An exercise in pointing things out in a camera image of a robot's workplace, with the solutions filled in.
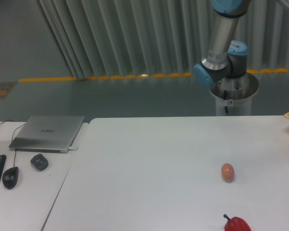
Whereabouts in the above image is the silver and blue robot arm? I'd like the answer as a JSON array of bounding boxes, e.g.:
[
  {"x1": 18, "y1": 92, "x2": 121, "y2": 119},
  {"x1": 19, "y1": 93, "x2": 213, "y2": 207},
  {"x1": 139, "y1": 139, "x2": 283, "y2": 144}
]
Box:
[{"x1": 194, "y1": 0, "x2": 289, "y2": 87}]

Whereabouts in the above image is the black pedestal cable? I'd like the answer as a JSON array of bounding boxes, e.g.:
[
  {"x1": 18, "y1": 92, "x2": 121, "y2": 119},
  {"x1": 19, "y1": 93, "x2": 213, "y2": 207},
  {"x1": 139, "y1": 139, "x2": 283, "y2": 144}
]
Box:
[{"x1": 223, "y1": 90, "x2": 229, "y2": 116}]

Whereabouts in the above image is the brown egg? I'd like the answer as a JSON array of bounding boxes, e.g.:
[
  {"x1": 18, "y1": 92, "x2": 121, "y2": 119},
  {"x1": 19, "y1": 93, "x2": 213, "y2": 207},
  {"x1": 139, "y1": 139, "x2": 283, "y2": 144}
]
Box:
[{"x1": 221, "y1": 163, "x2": 235, "y2": 182}]

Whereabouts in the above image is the small black plastic holder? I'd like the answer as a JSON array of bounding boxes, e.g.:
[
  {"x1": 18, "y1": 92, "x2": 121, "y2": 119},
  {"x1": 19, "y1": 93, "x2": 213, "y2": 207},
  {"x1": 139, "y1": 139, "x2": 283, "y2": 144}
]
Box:
[{"x1": 30, "y1": 154, "x2": 49, "y2": 171}]

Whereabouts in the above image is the red bell pepper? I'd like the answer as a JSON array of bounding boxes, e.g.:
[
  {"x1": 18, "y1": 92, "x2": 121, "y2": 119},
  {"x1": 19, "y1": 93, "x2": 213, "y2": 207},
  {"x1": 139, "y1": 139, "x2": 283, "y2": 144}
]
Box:
[{"x1": 223, "y1": 214, "x2": 251, "y2": 231}]

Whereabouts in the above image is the black computer mouse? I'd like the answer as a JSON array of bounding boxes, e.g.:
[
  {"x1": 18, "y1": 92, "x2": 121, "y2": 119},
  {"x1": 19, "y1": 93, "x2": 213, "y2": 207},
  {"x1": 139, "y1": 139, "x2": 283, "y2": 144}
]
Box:
[{"x1": 2, "y1": 167, "x2": 19, "y2": 190}]

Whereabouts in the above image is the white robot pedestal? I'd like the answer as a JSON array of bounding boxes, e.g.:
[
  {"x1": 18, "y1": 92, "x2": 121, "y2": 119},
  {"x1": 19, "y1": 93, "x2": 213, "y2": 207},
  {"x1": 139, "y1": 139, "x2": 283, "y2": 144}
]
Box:
[{"x1": 210, "y1": 73, "x2": 259, "y2": 116}]

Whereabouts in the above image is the white usb plug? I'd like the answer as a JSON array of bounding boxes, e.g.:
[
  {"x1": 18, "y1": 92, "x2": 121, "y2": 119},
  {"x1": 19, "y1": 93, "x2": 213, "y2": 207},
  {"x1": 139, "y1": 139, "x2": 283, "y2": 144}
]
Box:
[{"x1": 68, "y1": 147, "x2": 79, "y2": 151}]

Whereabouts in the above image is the silver closed laptop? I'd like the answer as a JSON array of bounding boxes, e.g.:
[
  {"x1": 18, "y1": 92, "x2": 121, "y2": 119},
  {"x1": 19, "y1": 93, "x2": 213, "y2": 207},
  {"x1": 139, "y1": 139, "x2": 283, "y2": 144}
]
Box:
[{"x1": 9, "y1": 115, "x2": 85, "y2": 153}]

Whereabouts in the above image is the black mouse cable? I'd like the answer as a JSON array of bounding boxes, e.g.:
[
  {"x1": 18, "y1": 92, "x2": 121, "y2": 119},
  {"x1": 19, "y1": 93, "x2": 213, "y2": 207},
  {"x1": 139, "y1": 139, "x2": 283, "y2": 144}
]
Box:
[{"x1": 11, "y1": 125, "x2": 26, "y2": 167}]

